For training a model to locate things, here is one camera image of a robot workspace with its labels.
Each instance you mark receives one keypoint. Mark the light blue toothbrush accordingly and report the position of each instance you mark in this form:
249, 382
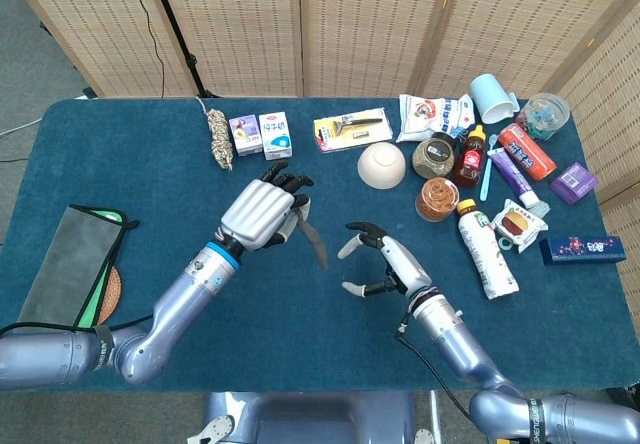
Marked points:
486, 179

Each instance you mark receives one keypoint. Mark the grey green folded pouch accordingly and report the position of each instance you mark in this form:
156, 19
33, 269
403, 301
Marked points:
65, 264

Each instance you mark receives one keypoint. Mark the purple toothpaste tube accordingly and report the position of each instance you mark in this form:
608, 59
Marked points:
512, 176

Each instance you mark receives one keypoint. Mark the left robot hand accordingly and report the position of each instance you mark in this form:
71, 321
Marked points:
255, 214

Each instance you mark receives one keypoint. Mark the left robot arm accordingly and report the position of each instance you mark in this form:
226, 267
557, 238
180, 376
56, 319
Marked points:
180, 304

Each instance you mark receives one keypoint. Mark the dark blue long box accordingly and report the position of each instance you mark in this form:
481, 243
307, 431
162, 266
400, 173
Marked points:
582, 250

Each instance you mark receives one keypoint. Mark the red orange tube can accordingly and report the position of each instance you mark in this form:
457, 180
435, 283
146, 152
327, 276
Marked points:
527, 151

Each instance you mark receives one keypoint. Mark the beige upturned bowl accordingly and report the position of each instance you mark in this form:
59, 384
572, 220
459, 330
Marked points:
381, 166

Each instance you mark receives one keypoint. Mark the brown sauce bottle yellow cap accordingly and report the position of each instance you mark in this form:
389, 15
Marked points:
470, 164

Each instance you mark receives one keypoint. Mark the purple small box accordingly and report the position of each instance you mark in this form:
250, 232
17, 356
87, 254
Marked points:
574, 183

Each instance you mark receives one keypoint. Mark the black tripod stand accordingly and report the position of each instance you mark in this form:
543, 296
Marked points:
172, 19

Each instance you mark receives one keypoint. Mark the clear jar of clips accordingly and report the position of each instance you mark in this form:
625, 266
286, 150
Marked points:
545, 116

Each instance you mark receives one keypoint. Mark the purple milk carton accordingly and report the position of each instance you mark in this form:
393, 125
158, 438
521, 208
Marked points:
245, 136

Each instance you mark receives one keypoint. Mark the light blue mug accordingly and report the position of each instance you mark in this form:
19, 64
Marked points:
492, 96

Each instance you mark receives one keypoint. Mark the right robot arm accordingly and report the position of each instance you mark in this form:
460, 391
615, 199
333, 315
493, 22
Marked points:
460, 344

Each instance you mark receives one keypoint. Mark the white blue milk carton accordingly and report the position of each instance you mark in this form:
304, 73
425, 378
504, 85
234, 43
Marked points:
275, 136

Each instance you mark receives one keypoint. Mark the white drink bottle yellow cap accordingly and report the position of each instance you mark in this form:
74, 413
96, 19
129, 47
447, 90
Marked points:
487, 254

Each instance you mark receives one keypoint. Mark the packaged bread snack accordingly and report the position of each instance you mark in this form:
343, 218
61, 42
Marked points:
520, 224

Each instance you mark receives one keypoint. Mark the razor on yellow card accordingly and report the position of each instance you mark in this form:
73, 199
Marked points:
350, 131

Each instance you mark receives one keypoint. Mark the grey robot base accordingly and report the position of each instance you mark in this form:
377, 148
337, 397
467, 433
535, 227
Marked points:
310, 419

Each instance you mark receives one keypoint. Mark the glass spice jar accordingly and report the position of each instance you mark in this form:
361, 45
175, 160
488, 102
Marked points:
432, 159

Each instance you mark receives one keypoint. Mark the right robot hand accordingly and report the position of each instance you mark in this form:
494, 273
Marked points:
405, 269

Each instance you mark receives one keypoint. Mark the blue table cloth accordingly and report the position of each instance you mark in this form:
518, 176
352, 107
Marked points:
320, 324

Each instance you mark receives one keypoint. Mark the grey putty strip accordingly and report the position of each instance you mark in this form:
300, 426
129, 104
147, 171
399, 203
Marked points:
315, 239

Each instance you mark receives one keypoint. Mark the white snack bag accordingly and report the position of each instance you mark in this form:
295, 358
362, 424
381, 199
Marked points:
430, 116

